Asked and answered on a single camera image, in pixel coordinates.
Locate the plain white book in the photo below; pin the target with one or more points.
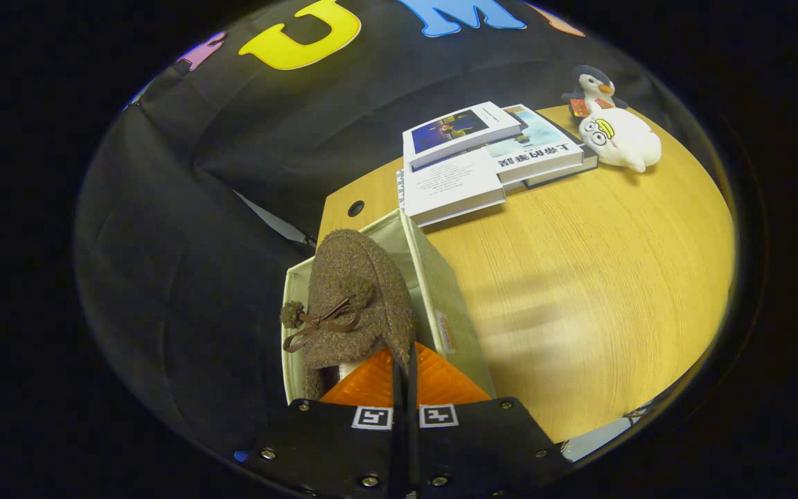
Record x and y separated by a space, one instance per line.
454 187

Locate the brown fuzzy slipper shoe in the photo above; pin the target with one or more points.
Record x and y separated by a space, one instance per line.
357 277

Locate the white plush toy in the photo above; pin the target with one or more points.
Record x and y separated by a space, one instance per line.
621 142

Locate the green fabric storage box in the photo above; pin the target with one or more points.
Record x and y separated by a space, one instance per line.
454 298

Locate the book with dark blue cover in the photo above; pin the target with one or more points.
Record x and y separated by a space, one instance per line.
454 132

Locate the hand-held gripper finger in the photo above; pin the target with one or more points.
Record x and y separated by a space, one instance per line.
413 398
399 395

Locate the penguin plush toy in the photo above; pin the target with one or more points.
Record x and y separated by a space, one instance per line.
593 86

